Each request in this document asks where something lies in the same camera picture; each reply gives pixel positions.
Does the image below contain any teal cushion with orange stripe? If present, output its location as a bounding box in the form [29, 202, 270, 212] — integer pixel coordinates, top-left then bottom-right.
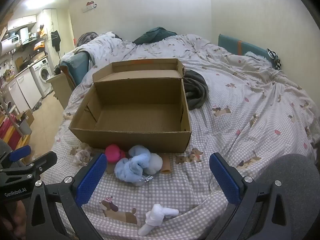
[218, 34, 275, 67]

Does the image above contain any white fluffy cloth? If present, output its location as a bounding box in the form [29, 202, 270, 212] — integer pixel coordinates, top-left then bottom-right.
[244, 51, 269, 62]

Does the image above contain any light blue fluffy sock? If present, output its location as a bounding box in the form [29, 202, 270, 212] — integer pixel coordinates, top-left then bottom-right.
[114, 144, 151, 183]

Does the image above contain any white washing machine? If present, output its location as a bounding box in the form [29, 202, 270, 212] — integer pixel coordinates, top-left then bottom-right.
[31, 57, 54, 98]

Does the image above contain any white wall cabinet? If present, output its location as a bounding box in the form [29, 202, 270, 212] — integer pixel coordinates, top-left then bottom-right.
[7, 15, 37, 32]

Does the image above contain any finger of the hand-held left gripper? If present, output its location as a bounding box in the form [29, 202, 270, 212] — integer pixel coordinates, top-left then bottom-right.
[24, 151, 58, 178]
[0, 145, 32, 167]

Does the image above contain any dog print checkered quilt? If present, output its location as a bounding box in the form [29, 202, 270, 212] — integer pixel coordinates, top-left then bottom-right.
[42, 31, 320, 240]

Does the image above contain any brown rolled sock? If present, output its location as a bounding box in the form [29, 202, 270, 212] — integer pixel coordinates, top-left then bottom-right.
[160, 154, 172, 175]

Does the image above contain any dark green cloth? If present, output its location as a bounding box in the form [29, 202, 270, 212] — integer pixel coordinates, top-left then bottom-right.
[132, 27, 177, 45]

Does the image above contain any teal cushion with orange trim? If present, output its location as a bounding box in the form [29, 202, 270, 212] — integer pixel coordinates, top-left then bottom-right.
[59, 51, 90, 87]

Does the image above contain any grey patterned blanket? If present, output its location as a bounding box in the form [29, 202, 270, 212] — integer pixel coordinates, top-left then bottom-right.
[76, 32, 98, 47]

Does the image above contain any small cardboard box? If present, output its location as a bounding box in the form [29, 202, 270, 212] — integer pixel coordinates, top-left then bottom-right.
[16, 109, 35, 128]

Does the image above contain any grey bin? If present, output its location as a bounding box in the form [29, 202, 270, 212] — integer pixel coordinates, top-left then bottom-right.
[17, 117, 33, 136]

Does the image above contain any white sock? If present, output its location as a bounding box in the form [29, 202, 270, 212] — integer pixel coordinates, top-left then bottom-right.
[139, 203, 179, 236]

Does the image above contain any white water heater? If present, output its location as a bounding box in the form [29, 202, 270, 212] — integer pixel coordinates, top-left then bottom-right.
[0, 35, 20, 55]

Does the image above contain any beige bedside table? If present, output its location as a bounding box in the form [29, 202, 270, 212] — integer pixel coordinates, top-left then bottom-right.
[46, 72, 75, 109]

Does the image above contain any tall white cabinet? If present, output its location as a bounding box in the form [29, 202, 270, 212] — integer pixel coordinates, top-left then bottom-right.
[41, 9, 63, 63]

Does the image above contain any beige lace sock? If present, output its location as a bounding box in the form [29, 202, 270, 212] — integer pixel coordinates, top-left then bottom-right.
[74, 142, 94, 167]

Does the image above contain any person's right leg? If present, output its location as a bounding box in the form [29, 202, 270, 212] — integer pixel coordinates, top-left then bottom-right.
[255, 154, 318, 240]

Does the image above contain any person's left leg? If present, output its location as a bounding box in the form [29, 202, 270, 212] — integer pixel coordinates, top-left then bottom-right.
[0, 139, 13, 155]

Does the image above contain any pale blue sock ball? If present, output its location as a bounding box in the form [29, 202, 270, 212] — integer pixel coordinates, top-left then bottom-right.
[144, 152, 163, 175]

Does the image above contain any person's left hand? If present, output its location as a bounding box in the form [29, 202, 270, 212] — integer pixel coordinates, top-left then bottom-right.
[0, 201, 27, 240]

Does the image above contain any white base cabinet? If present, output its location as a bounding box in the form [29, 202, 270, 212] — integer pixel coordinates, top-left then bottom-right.
[4, 67, 42, 110]

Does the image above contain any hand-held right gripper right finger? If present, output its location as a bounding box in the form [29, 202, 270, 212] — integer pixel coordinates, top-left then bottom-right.
[209, 152, 293, 240]

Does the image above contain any pink sock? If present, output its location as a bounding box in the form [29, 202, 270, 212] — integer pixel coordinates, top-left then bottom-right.
[104, 144, 126, 165]

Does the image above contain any clear plastic bag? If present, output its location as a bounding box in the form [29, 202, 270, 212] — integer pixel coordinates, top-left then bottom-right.
[135, 174, 154, 188]

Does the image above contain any black hanging garment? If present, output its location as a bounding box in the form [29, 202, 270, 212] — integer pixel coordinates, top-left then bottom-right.
[51, 30, 62, 52]

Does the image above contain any person's leg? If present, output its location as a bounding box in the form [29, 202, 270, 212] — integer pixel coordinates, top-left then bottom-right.
[0, 139, 13, 155]
[255, 154, 318, 240]

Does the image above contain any black white checkered cloth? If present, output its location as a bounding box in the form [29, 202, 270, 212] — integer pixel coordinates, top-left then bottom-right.
[266, 48, 282, 70]

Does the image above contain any white range hood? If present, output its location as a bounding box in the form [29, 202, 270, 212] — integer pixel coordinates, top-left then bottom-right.
[17, 27, 30, 44]

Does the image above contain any dark grey cloth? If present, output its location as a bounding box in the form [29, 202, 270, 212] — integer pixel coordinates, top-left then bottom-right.
[184, 69, 209, 110]

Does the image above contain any brown cardboard box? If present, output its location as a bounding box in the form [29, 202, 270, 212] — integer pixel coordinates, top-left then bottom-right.
[69, 58, 192, 153]

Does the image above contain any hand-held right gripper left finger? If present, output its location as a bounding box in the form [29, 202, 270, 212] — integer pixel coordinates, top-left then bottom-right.
[25, 152, 108, 240]

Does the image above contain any red case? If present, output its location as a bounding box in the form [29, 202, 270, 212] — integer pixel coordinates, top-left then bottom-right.
[0, 120, 22, 150]

